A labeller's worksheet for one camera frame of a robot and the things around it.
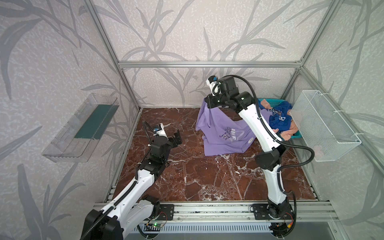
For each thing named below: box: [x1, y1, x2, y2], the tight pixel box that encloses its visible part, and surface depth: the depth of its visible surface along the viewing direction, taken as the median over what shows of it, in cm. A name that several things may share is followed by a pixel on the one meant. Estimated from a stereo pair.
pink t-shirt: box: [260, 98, 299, 141], surface depth 96 cm
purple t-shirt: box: [195, 98, 272, 156], surface depth 96 cm
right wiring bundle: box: [269, 220, 297, 238], surface depth 71 cm
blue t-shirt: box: [257, 99, 293, 132], surface depth 104 cm
